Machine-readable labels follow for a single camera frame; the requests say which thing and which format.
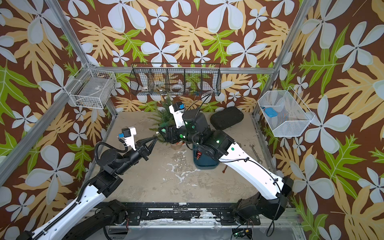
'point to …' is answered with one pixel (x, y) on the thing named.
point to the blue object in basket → (270, 112)
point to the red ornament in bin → (198, 154)
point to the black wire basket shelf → (176, 79)
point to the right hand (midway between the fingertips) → (162, 128)
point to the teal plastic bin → (205, 162)
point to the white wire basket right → (285, 112)
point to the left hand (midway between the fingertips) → (157, 136)
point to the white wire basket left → (91, 88)
